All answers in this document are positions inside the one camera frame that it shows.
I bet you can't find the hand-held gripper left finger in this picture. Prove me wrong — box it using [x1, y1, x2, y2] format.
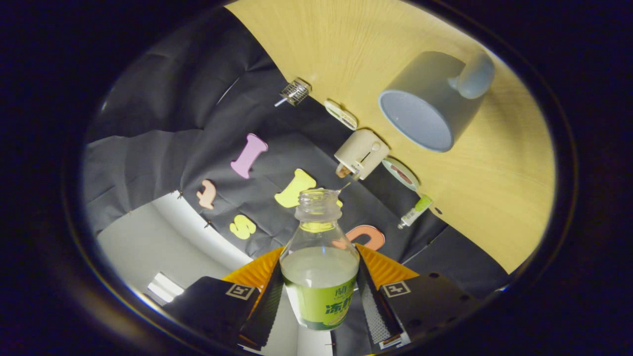
[163, 246, 285, 352]

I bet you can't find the small white green bottle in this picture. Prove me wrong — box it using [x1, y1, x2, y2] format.
[398, 194, 433, 230]

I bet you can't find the cream toaster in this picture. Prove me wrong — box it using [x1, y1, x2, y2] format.
[334, 129, 390, 181]

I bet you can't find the wooden table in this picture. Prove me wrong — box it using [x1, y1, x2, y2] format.
[225, 0, 557, 275]

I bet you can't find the black backdrop cloth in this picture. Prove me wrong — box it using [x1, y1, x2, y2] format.
[82, 7, 512, 356]

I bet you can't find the clear gridded glass tumbler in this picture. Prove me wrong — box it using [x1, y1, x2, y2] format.
[280, 77, 312, 107]

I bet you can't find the green label juice bottle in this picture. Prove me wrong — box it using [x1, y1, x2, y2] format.
[279, 189, 361, 331]

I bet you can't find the pale green plate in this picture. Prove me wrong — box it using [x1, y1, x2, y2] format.
[381, 157, 420, 192]

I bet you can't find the white divided tray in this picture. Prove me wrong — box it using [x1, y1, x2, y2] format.
[324, 99, 358, 131]

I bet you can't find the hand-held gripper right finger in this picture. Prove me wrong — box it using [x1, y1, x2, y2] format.
[355, 243, 478, 353]

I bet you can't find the light blue cup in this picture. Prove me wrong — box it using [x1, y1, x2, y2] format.
[378, 49, 496, 153]

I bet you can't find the ceiling light panel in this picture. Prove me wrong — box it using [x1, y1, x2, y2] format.
[147, 272, 184, 304]

